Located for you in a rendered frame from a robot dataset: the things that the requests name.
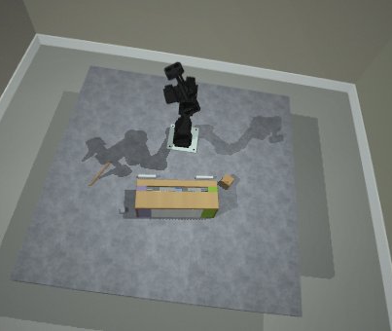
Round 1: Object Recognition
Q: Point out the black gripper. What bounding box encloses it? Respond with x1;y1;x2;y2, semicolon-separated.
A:
163;62;200;117

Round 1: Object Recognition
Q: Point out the small brown cardboard box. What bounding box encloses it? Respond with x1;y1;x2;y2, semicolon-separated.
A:
220;174;234;190

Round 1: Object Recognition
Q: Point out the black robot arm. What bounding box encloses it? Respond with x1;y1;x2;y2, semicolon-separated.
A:
163;76;198;148

